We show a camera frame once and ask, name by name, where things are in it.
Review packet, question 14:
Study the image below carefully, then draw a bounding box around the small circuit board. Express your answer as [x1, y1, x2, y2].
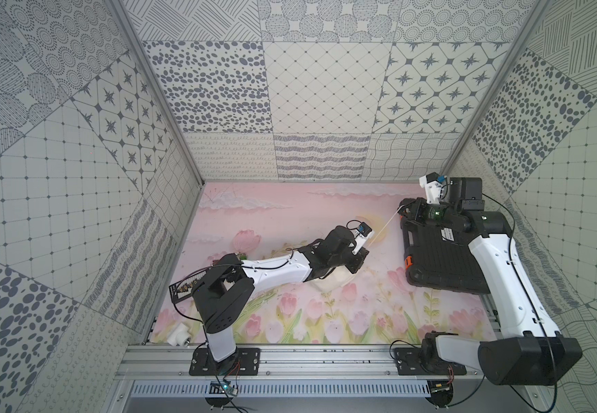
[208, 380, 238, 399]

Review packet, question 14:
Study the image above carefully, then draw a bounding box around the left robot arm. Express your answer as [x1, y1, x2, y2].
[191, 221, 374, 363]

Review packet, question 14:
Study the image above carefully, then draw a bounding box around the white plastic pipe fitting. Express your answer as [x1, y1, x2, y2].
[166, 323, 192, 347]

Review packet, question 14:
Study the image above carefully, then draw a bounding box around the aluminium mounting rail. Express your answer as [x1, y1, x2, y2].
[114, 342, 506, 383]

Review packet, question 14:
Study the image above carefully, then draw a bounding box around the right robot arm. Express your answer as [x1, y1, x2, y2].
[398, 173, 583, 386]

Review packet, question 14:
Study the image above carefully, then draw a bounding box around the cream cloth soil bag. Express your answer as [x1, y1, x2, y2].
[311, 267, 356, 294]

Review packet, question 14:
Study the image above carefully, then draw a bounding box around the white bag drawstring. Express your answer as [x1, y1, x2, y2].
[367, 208, 400, 247]

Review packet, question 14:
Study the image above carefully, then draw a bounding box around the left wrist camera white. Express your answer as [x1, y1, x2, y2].
[352, 221, 374, 255]

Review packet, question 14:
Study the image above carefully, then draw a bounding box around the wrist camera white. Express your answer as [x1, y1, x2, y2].
[419, 172, 448, 205]
[352, 221, 374, 255]

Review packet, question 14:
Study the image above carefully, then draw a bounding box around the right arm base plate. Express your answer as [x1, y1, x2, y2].
[391, 347, 467, 376]

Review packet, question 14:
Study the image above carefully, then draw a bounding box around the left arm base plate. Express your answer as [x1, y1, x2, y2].
[189, 347, 261, 377]

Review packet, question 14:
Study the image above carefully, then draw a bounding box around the black plastic tool case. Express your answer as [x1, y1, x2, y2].
[400, 217, 490, 294]

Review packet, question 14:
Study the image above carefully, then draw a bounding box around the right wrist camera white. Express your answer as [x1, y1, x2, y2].
[419, 172, 448, 205]

